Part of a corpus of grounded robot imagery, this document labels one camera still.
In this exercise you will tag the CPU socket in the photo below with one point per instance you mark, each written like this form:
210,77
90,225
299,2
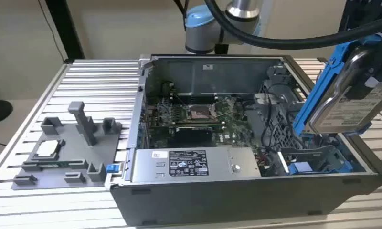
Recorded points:
199,112

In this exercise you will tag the black frame post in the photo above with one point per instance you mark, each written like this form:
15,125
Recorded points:
67,31

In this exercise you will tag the green RAM stick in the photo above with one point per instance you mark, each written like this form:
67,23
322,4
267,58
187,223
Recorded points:
60,165

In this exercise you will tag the silver power supply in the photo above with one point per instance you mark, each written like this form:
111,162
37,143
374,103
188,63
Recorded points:
146,167

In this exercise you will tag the blue case latch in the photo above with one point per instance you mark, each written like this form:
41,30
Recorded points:
111,168

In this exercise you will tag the black and grey PC case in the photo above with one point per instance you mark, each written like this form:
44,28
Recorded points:
210,202

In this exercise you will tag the black expansion card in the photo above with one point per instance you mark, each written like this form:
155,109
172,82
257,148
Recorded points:
191,137

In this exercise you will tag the grey metal disk bay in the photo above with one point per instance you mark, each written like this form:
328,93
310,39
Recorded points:
325,152

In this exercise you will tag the hard disk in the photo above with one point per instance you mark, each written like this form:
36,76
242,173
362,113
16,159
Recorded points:
346,114

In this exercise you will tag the green motherboard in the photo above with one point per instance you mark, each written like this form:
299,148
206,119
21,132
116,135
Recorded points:
229,133

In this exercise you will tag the grey perforated drive cage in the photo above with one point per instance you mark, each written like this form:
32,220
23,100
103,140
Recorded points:
286,133

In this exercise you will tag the silver CPU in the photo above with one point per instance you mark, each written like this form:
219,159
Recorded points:
47,148

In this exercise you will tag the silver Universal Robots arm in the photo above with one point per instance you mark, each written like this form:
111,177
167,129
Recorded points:
203,33

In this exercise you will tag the grey parts rack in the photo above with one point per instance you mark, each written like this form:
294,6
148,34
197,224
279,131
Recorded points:
70,148

